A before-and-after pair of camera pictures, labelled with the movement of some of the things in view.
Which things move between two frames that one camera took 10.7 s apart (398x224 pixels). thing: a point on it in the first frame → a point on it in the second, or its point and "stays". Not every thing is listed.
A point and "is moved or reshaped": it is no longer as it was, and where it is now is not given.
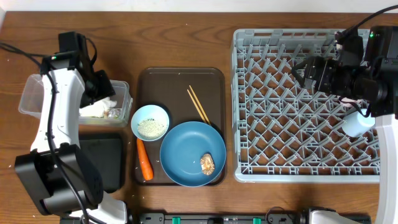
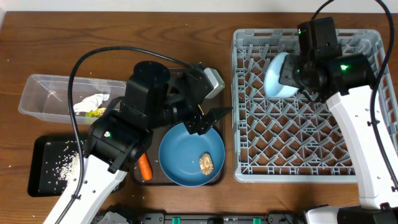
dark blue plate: x=182 y=149 stays
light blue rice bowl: x=150 y=122 is moved or reshaped
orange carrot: x=145 y=160 stays
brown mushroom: x=207 y=163 stays
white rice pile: x=151 y=129 is moved or reshaped
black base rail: x=227 y=218 stays
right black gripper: x=326 y=66 → x=289 y=63
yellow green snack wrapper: x=112 y=113 is moved or reshaped
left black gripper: x=104 y=88 → x=196 y=114
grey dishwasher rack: x=282 y=129 stays
